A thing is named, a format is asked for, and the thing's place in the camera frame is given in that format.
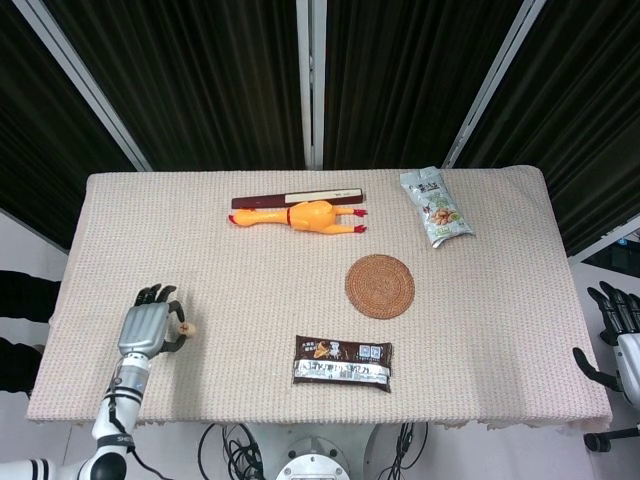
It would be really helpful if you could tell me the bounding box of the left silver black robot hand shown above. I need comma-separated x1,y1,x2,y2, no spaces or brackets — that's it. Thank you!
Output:
116,283,187,357

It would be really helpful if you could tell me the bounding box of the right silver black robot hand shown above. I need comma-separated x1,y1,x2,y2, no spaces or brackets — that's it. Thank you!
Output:
572,280,640,401

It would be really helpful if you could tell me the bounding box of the round woven rattan coaster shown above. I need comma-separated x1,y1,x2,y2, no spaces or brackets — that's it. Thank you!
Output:
345,253,416,320

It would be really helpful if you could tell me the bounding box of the black caster wheel base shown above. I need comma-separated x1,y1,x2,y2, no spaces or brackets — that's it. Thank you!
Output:
583,427,640,454

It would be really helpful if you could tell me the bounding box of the beige woven tablecloth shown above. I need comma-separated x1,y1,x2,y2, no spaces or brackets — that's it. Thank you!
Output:
24,164,615,432

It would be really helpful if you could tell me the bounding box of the person in black clothes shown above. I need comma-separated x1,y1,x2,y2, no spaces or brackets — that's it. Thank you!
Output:
0,269,64,394

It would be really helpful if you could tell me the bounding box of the long dark red box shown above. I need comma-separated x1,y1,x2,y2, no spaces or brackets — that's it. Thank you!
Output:
231,187,366,210

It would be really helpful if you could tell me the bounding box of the yellow rubber chicken toy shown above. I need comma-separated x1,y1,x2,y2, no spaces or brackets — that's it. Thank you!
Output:
228,200,370,237

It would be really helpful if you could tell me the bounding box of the brown snack package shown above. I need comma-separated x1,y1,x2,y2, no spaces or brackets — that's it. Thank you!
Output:
292,334,394,394

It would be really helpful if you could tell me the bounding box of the white robot torso with flange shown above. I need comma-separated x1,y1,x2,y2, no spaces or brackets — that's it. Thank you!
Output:
247,423,384,480

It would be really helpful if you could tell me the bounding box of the black curtain panel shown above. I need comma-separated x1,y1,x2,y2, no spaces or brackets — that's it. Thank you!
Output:
0,0,139,246
323,0,526,170
457,0,640,256
42,0,306,171

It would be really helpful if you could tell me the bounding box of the silver nut snack bag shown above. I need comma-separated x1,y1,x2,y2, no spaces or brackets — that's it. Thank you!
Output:
399,166,475,250

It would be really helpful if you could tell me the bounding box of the white metal frame post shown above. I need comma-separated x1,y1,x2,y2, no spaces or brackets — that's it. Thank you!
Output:
441,0,547,170
568,216,640,265
10,0,153,172
294,0,327,170

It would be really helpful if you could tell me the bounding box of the black cable bundle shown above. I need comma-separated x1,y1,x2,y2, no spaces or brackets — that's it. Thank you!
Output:
392,422,429,480
198,422,266,480

